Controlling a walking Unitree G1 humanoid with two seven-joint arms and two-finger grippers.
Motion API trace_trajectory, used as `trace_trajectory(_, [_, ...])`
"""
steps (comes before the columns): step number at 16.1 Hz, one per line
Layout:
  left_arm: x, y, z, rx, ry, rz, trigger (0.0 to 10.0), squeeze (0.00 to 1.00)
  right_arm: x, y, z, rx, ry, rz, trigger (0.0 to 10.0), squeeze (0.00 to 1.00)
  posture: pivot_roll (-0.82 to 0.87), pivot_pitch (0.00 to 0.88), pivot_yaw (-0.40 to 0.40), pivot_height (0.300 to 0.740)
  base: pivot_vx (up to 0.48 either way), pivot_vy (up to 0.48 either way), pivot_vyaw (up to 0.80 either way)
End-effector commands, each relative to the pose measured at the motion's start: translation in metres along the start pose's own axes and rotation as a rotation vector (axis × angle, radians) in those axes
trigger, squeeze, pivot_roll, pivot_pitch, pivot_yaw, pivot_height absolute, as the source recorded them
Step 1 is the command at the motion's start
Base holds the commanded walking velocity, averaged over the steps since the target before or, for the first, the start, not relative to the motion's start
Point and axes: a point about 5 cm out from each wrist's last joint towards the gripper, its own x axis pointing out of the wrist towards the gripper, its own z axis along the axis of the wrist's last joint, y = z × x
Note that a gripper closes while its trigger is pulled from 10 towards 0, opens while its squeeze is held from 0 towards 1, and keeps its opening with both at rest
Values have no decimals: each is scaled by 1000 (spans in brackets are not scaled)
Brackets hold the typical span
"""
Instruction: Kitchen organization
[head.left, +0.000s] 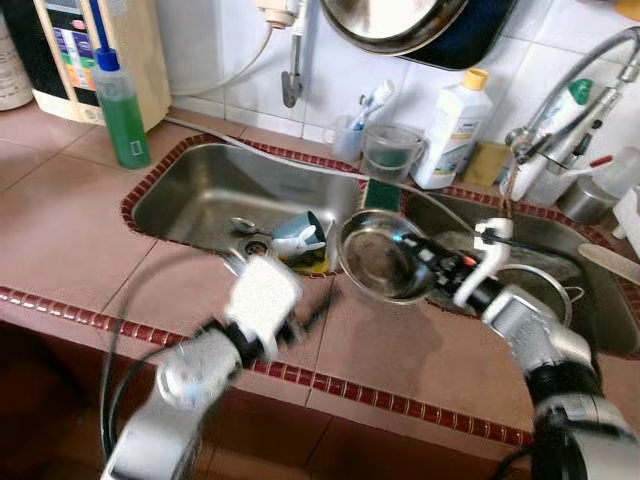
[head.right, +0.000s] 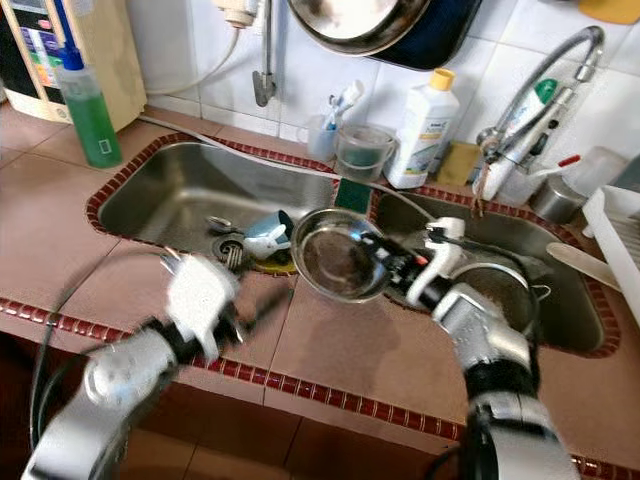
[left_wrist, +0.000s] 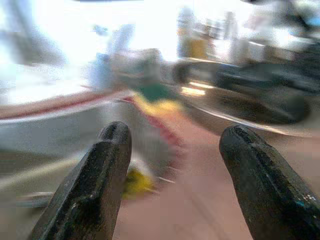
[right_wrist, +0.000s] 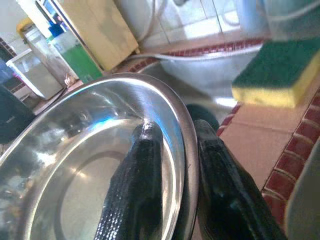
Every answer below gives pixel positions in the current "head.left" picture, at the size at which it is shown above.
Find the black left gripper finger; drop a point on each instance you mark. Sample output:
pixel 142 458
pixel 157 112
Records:
pixel 317 311

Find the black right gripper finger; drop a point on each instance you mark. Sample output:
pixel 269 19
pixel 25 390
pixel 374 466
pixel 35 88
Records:
pixel 412 248
pixel 425 284

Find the round steel plate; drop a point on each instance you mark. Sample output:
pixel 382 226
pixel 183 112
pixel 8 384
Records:
pixel 380 260

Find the yellow plastic bowl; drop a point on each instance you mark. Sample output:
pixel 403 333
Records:
pixel 318 265

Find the steel fork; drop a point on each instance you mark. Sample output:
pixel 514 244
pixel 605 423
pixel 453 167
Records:
pixel 238 262

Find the blue ceramic mug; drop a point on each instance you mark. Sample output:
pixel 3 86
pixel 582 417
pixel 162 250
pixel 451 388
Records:
pixel 310 228

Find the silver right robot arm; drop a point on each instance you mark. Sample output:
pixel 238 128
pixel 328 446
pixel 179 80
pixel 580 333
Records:
pixel 525 335

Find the green yellow sponge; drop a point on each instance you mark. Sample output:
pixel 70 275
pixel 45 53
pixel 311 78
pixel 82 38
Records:
pixel 382 193

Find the round steel sink drain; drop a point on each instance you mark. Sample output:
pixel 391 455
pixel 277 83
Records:
pixel 255 247

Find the clear plastic measuring cup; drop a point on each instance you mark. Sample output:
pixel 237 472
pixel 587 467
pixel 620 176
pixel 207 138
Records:
pixel 392 158

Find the steel mesh strainer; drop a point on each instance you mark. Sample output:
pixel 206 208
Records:
pixel 550 290

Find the steel table spoon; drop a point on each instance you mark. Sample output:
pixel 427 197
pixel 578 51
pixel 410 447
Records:
pixel 243 226

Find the white detergent bottle yellow cap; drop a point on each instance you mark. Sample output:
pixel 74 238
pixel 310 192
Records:
pixel 450 135

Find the small steel cup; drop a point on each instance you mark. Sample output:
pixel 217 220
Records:
pixel 590 203

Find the cream wooden spatula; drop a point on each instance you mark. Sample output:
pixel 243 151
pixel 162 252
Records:
pixel 610 263

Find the stainless steel sink basin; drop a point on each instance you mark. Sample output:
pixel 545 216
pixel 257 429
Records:
pixel 610 320
pixel 200 195

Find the white dish rack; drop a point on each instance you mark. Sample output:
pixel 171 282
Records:
pixel 630 215

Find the white plastic container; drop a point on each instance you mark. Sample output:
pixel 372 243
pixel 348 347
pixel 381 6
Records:
pixel 622 170

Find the chrome sink faucet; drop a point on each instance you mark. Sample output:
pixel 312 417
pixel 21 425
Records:
pixel 585 110

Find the white tube green cap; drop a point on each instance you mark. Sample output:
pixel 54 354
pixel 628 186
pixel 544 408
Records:
pixel 578 92

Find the hanging steel wok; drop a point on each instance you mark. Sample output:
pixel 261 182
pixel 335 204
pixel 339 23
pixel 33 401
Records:
pixel 390 22

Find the green dish soap bottle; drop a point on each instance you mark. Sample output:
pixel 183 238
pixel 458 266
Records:
pixel 125 125

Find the white tap filter fixture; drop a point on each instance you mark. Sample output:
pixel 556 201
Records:
pixel 278 12

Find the white water purifier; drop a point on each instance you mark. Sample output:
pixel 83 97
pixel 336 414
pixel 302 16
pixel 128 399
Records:
pixel 140 60

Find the yellow hanging object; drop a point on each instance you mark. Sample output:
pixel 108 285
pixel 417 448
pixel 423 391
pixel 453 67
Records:
pixel 630 8

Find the white jar green lid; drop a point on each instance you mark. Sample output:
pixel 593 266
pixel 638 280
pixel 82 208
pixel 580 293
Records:
pixel 12 70

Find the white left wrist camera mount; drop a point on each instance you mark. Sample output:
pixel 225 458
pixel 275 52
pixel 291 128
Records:
pixel 262 300

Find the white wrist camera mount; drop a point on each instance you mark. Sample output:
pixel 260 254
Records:
pixel 262 300
pixel 490 255

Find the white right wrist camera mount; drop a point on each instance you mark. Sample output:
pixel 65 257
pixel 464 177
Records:
pixel 490 255

